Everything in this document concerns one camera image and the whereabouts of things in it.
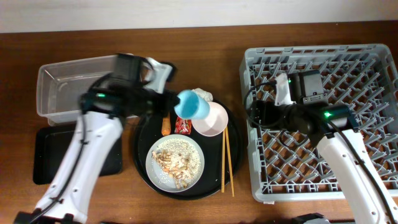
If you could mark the grey dishwasher rack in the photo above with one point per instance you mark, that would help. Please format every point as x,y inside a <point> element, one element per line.
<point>284,167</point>

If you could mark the wooden chopstick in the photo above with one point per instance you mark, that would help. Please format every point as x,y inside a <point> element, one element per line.
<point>228,150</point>
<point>223,161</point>

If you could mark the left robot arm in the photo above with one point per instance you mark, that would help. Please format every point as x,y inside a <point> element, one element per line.
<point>100,124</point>

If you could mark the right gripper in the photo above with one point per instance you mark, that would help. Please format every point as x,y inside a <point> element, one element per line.
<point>270,106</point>

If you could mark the black rectangular tray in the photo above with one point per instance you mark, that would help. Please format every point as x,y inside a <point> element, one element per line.
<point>51,144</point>

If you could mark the rice and peanut leftovers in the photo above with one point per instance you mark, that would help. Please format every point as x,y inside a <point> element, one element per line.
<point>177,160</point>

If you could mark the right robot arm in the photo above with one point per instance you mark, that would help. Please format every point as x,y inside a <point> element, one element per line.
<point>335,134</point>

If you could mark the grey plate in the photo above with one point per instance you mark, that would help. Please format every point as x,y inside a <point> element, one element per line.
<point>161,180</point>

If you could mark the clear plastic bin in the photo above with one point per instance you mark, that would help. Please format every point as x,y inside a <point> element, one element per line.
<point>60,85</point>

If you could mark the white tissue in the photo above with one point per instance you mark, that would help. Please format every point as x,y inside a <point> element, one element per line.
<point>207,96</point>

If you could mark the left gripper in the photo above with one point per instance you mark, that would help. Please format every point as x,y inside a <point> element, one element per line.
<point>165,105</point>

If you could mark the red snack wrapper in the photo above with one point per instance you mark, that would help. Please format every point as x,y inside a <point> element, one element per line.
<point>183,126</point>

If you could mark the blue cup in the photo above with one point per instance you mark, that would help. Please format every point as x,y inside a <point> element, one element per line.
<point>191,106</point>

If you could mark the orange carrot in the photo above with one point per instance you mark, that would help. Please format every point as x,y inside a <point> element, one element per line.
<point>166,126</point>

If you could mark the pink bowl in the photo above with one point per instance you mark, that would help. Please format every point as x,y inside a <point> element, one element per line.
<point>215,123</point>

